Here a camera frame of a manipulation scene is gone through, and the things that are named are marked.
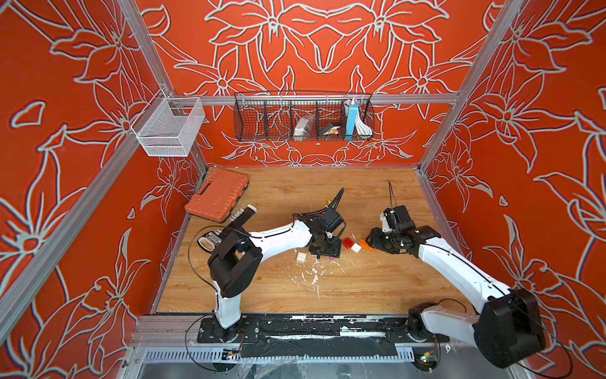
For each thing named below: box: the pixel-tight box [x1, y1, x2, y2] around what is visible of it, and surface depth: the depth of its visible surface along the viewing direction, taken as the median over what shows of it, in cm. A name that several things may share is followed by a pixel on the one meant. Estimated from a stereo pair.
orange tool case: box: [184, 168, 250, 224], surface depth 104 cm
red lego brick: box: [342, 236, 355, 249], surface depth 93 cm
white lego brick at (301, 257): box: [296, 251, 307, 263], surface depth 89 cm
